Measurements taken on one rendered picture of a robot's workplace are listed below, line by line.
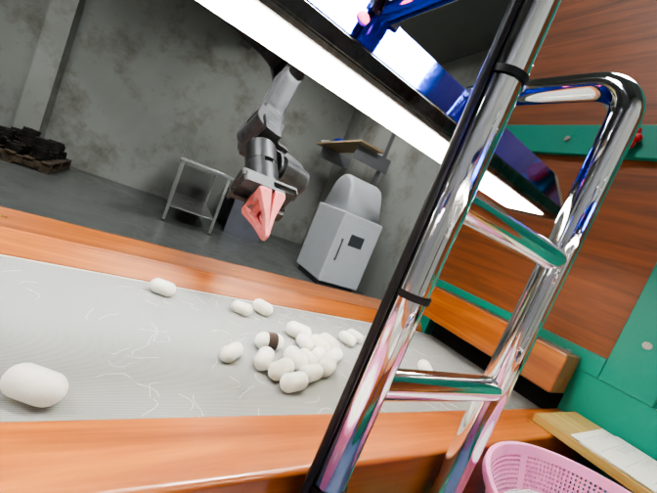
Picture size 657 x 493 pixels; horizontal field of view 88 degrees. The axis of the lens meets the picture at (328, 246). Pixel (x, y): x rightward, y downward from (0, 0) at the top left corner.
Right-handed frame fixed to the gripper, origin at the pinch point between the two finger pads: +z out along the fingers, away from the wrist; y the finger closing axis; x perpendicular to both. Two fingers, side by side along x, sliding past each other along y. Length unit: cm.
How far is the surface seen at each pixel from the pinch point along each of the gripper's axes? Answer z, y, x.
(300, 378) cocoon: 23.0, -0.4, -6.4
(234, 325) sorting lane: 13.4, -2.9, 4.1
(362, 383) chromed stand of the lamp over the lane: 27.8, -6.8, -21.6
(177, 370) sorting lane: 21.8, -11.7, -3.2
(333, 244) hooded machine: -209, 226, 218
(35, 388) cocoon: 24.8, -21.5, -8.0
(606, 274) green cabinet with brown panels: 10, 51, -27
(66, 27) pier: -567, -118, 333
